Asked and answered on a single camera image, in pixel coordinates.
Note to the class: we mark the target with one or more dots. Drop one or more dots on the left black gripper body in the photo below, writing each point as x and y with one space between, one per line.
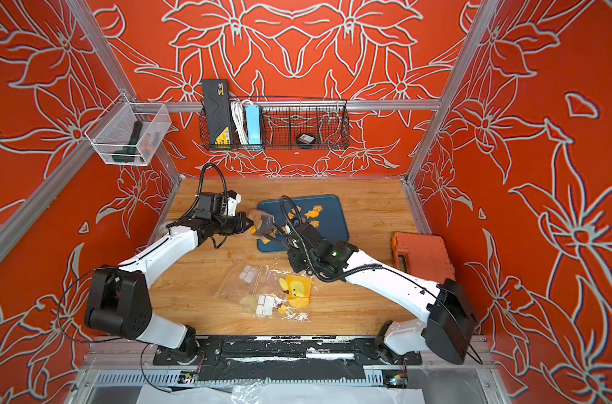
224 225

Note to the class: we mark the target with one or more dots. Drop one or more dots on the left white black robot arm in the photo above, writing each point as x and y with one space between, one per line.
119 303

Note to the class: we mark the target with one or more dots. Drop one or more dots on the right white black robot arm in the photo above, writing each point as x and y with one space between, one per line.
444 318

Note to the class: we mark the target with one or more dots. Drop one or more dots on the metal kitchen tongs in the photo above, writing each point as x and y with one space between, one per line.
278 235

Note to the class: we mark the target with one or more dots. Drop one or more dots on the clear acrylic wall bin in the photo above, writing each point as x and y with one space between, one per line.
111 130

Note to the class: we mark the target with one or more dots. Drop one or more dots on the black box yellow label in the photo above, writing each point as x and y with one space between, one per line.
216 101

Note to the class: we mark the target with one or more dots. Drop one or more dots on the light blue box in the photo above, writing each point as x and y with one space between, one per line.
253 121

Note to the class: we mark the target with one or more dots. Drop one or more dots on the teal plastic tray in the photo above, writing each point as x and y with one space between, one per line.
323 212

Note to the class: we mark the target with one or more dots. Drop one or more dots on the orange plastic tool case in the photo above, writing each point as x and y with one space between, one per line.
423 257

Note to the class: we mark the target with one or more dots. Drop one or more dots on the black mounting base rail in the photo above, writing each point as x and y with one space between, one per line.
217 349

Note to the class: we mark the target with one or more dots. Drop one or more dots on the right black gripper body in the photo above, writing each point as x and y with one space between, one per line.
299 262

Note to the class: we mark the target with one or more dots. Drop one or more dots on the dark green tool handle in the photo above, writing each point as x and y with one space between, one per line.
127 153

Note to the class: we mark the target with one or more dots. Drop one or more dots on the black wire wall basket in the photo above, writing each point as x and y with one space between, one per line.
284 118

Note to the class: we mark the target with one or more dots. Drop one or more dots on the small black round device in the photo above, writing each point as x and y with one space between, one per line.
306 141

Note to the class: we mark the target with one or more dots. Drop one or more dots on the clear bag yellow dog print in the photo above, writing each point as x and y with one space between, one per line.
262 222

